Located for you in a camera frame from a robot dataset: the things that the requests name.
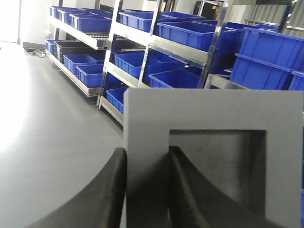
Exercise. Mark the gray square hollow base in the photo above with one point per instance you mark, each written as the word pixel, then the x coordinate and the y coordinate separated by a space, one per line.
pixel 150 114

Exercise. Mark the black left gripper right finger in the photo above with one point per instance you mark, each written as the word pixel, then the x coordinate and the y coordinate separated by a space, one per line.
pixel 194 202

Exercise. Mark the black plastic bin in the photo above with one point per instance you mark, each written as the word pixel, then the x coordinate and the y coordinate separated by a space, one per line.
pixel 70 48

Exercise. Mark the stainless steel rack frame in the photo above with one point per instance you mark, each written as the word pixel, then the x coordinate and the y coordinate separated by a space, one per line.
pixel 149 41

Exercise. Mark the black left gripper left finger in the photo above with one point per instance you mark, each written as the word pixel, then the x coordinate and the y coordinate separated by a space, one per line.
pixel 99 204

